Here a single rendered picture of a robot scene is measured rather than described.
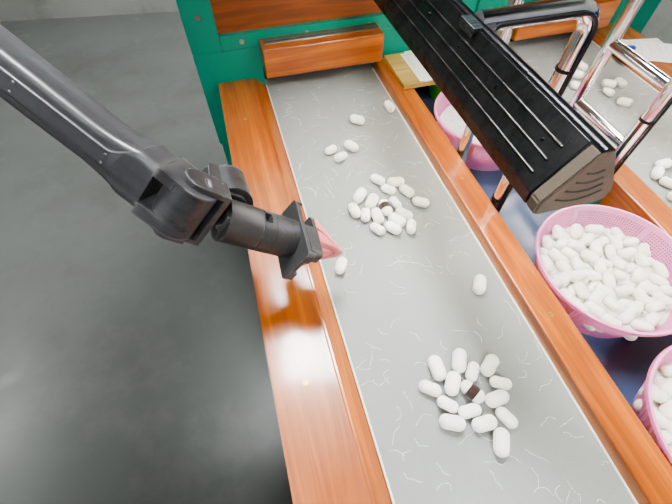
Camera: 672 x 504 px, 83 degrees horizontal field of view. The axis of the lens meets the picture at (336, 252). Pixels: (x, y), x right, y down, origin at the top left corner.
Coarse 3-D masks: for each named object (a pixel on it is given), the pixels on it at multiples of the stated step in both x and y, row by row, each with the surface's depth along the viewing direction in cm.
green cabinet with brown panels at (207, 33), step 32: (192, 0) 82; (224, 0) 84; (256, 0) 86; (288, 0) 88; (320, 0) 90; (352, 0) 91; (480, 0) 99; (192, 32) 86; (224, 32) 89; (256, 32) 90; (288, 32) 92
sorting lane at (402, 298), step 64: (320, 128) 91; (384, 128) 91; (320, 192) 79; (448, 192) 79; (384, 256) 70; (448, 256) 70; (384, 320) 63; (448, 320) 63; (512, 320) 63; (384, 384) 57; (512, 384) 57; (384, 448) 52; (448, 448) 52; (512, 448) 52; (576, 448) 52
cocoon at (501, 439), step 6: (498, 432) 51; (504, 432) 51; (498, 438) 51; (504, 438) 51; (498, 444) 50; (504, 444) 50; (498, 450) 50; (504, 450) 50; (498, 456) 51; (504, 456) 50
